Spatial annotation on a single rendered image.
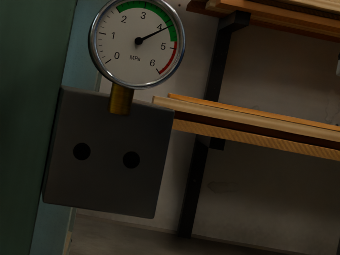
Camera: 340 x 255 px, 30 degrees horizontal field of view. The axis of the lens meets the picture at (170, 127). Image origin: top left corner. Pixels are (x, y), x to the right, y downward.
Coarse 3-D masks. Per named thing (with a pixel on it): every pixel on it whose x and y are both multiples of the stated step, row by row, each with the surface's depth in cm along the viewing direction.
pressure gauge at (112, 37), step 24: (120, 0) 40; (144, 0) 41; (96, 24) 40; (120, 24) 41; (144, 24) 41; (168, 24) 41; (96, 48) 40; (120, 48) 41; (144, 48) 41; (168, 48) 42; (120, 72) 41; (144, 72) 41; (168, 72) 41; (120, 96) 43
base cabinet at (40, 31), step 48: (0, 0) 45; (48, 0) 46; (0, 48) 45; (48, 48) 46; (0, 96) 46; (48, 96) 46; (0, 144) 46; (48, 144) 47; (0, 192) 46; (0, 240) 47
